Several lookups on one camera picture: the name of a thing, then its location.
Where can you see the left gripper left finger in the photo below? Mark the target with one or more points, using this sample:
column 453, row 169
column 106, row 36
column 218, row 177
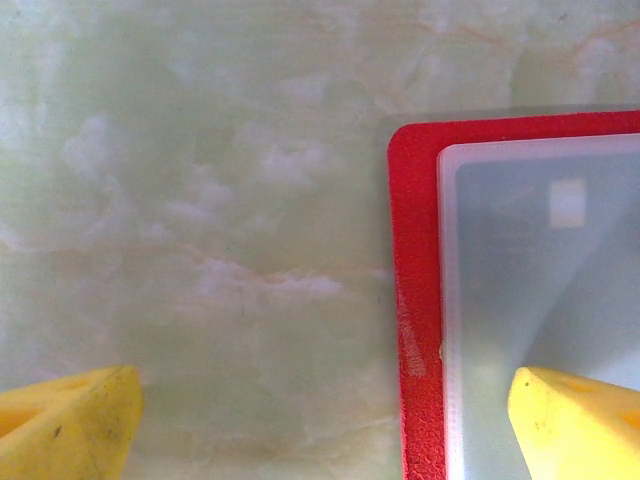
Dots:
column 65, row 425

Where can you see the red card holder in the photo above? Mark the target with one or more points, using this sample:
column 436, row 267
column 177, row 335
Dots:
column 417, row 275

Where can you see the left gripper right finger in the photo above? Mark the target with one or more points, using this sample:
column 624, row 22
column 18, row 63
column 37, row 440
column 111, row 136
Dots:
column 580, row 430

